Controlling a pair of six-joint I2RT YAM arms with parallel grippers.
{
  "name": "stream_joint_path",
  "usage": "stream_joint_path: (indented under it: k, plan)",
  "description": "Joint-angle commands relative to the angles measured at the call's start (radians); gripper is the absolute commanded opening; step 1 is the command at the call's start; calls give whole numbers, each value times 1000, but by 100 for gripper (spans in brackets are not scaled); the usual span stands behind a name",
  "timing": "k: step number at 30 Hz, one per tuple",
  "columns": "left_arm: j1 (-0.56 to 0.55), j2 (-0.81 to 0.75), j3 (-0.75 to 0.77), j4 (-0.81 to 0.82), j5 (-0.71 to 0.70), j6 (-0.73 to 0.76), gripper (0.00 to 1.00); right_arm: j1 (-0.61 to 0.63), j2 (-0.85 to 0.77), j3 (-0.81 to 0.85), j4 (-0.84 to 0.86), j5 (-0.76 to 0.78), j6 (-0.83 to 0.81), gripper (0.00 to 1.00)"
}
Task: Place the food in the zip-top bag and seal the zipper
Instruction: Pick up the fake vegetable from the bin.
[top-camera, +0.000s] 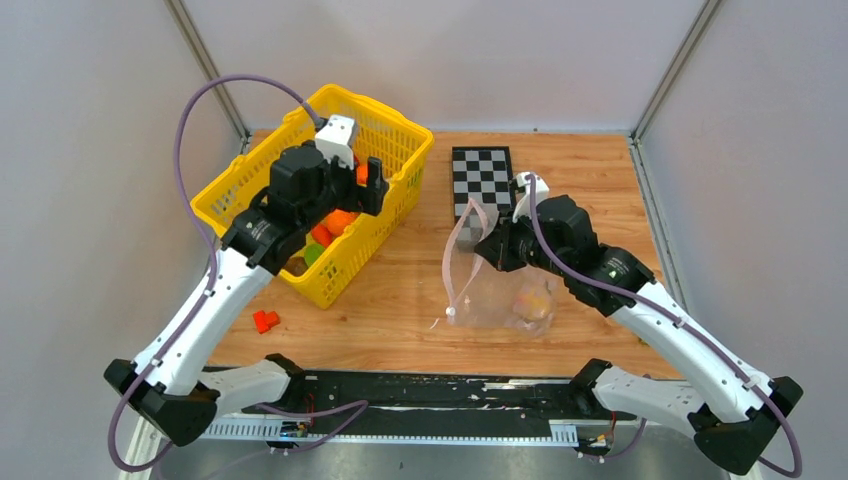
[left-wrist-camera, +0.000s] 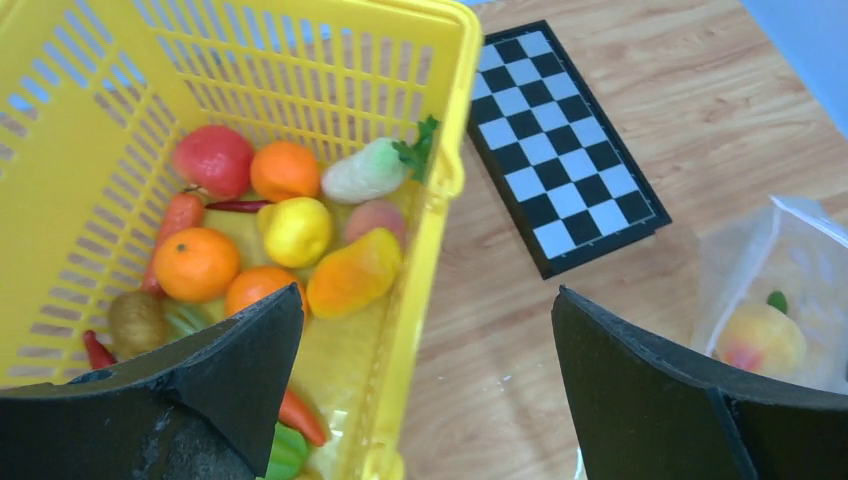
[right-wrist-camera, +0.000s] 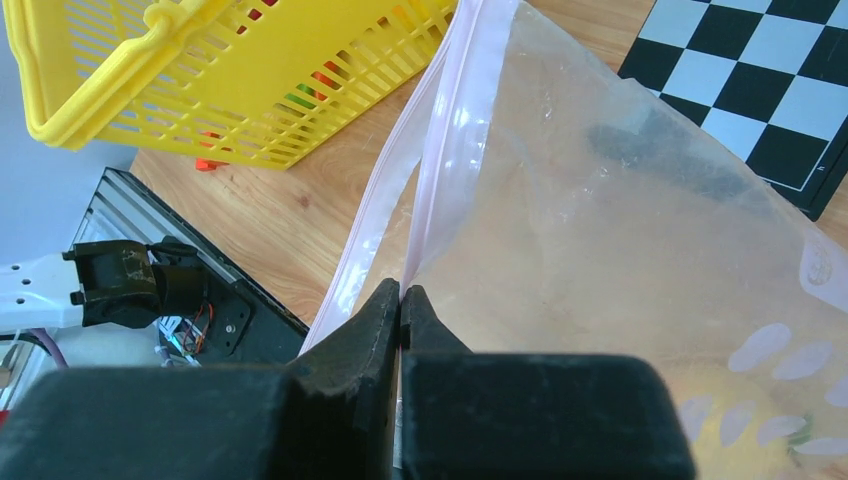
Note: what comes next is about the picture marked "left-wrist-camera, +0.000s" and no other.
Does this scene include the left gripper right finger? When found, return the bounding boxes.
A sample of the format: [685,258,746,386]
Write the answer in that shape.
[551,288,847,479]

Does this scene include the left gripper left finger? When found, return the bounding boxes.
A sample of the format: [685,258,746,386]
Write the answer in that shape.
[1,286,304,479]

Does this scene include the yellow peach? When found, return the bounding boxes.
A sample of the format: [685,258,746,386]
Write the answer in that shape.
[711,290,808,383]

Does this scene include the clear zip top bag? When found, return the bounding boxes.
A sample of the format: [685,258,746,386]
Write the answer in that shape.
[689,195,847,394]

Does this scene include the yellow orange mango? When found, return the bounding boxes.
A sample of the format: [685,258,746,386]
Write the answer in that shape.
[306,227,403,319]

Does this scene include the white radish with leaves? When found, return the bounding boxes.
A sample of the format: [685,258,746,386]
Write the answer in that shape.
[321,115,440,205]

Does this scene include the yellow plastic basket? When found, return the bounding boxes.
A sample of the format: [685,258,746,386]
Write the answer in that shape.
[1,1,483,479]

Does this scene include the green vegetable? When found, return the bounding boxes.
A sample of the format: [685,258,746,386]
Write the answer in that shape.
[264,423,310,480]

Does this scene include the brown kiwi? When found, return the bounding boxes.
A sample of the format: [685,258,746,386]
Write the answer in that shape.
[107,291,168,359]

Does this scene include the red chili pepper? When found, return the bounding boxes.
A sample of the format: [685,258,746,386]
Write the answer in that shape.
[81,330,117,370]

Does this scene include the orange tangerine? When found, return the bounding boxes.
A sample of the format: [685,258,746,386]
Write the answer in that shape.
[250,141,321,202]
[152,227,241,303]
[224,265,310,318]

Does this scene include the yellow lemon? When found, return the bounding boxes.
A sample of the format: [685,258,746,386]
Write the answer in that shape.
[257,197,334,269]

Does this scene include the orange carrot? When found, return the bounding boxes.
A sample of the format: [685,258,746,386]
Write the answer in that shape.
[140,192,205,295]

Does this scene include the black white checkerboard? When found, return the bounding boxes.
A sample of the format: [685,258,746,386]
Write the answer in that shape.
[468,21,671,279]

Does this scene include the red apple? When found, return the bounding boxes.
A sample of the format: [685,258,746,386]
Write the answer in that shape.
[172,125,254,201]

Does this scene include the pink peach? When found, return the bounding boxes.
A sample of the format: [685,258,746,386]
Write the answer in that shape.
[343,199,407,247]

